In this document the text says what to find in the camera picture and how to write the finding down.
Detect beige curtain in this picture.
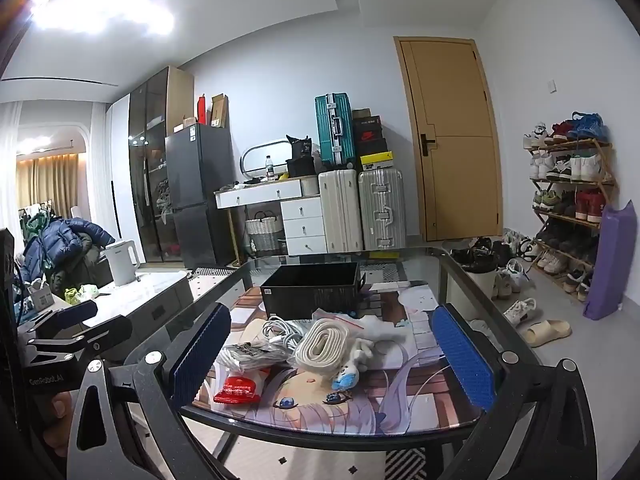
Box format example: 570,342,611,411
16,152,81,216

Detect black bag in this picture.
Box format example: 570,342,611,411
285,134,317,178

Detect white dresser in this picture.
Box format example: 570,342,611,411
215,177,327,257

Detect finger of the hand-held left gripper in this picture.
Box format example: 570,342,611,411
26,316,134,362
17,300,99,342

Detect pile of sneakers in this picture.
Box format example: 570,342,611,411
450,230,538,301

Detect blue down jacket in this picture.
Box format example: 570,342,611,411
22,217,117,281

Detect black shoebox red logo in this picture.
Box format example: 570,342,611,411
352,116,385,142

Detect black cardboard box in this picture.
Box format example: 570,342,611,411
260,261,370,322

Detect wooden door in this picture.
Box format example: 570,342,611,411
394,36,503,242

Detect teal suitcase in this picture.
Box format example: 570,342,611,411
315,93,357,171

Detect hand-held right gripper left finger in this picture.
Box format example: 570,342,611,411
66,302,232,480

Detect oval mirror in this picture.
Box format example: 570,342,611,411
240,141,297,182

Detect rows of racked shoes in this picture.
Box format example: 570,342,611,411
522,112,616,303

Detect clear zip bag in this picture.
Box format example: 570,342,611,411
311,308,368,333

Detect white webbing strap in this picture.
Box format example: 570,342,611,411
294,318,351,376

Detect white marble table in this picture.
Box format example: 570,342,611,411
17,267,202,343

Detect silver suitcase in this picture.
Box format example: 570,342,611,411
357,167,407,250

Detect silver foil packet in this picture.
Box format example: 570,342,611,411
216,341,292,373

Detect white electric kettle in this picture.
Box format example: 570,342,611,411
103,240,141,286

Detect small white carton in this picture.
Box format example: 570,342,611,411
24,280,57,311

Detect glass door cabinet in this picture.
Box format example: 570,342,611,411
127,66,196,263

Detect brown cardboard box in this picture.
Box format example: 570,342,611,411
210,94,230,128

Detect red snack packet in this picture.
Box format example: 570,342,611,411
213,374,264,405

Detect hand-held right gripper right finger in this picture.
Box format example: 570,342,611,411
431,304,603,480

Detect person's left hand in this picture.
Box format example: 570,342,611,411
50,391,77,422

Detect black yellow shoebox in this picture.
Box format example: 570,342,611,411
359,151,390,171

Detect white sneaker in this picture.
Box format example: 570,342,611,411
502,298,537,326

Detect trash bin black liner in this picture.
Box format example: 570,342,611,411
462,255,499,302

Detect green white plastic bag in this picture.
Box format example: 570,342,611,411
65,284,99,306

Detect printed anime table mat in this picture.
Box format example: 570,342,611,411
197,260,483,436

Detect black white striped rug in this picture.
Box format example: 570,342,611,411
382,447,428,480

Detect white suitcase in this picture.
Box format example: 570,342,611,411
318,170,364,253

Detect plain black shoebox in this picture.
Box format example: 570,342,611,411
355,137,388,157

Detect woven basket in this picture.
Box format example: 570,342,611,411
245,211,279,255

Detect white cable bundle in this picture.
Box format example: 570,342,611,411
260,316,307,353

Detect white plush toy blue mask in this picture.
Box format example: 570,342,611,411
331,336,388,392

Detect dark grey fridge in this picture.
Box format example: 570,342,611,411
165,122,237,269

